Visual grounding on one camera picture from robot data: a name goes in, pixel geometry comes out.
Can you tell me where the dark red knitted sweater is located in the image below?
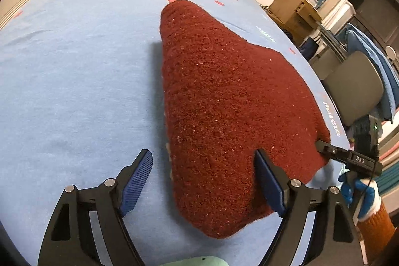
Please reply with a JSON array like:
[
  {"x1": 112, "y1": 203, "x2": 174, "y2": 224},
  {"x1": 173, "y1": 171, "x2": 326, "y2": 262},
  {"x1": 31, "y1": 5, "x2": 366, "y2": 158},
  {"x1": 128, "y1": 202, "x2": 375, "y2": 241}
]
[{"x1": 160, "y1": 0, "x2": 331, "y2": 239}]

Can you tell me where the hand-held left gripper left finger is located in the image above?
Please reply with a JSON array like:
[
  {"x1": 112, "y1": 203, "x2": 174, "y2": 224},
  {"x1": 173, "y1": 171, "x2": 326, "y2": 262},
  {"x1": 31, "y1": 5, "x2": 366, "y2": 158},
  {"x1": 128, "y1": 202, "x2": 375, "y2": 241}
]
[{"x1": 38, "y1": 149, "x2": 154, "y2": 266}]

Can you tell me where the grey chair with dark frame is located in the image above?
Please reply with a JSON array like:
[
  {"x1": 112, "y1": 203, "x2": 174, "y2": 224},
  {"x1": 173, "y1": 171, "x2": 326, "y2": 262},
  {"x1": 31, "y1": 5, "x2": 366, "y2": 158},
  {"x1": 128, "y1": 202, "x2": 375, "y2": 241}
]
[{"x1": 322, "y1": 51, "x2": 385, "y2": 127}]

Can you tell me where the mint green plastic object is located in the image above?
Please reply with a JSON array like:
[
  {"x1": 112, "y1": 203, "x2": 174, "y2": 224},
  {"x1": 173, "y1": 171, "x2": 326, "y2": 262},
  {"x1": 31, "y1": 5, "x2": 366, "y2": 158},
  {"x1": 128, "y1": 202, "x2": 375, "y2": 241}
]
[{"x1": 161, "y1": 256, "x2": 229, "y2": 266}]

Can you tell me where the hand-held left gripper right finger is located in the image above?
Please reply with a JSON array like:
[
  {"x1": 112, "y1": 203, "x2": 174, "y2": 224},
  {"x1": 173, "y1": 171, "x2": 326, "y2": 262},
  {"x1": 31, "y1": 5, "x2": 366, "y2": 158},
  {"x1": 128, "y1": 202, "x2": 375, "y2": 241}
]
[{"x1": 254, "y1": 150, "x2": 364, "y2": 266}]

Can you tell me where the blue dinosaur print bed sheet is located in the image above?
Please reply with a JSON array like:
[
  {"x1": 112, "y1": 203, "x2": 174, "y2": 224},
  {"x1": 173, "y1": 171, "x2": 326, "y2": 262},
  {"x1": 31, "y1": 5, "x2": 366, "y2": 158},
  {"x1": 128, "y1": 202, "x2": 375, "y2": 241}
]
[{"x1": 0, "y1": 0, "x2": 351, "y2": 266}]

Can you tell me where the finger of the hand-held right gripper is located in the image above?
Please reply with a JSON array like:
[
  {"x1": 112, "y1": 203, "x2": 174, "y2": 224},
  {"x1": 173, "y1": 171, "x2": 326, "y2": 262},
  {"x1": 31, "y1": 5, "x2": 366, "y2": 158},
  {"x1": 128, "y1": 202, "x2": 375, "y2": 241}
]
[{"x1": 315, "y1": 140, "x2": 353, "y2": 164}]

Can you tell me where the person's right forearm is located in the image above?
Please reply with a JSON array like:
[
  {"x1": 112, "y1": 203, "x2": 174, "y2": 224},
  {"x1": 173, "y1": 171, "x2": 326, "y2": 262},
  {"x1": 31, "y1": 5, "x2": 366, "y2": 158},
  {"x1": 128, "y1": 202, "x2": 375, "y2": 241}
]
[{"x1": 356, "y1": 200, "x2": 397, "y2": 266}]

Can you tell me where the person's right hand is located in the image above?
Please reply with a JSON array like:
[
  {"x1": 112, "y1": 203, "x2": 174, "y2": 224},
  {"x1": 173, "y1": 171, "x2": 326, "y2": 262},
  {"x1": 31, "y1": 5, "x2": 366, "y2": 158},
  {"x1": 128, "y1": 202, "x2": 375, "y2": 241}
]
[{"x1": 338, "y1": 171, "x2": 380, "y2": 222}]

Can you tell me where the wooden bedside cabinet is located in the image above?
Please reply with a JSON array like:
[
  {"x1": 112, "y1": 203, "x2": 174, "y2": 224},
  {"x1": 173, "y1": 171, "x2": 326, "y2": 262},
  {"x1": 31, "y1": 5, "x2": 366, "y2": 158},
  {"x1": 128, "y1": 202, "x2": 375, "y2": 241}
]
[{"x1": 269, "y1": 0, "x2": 322, "y2": 40}]

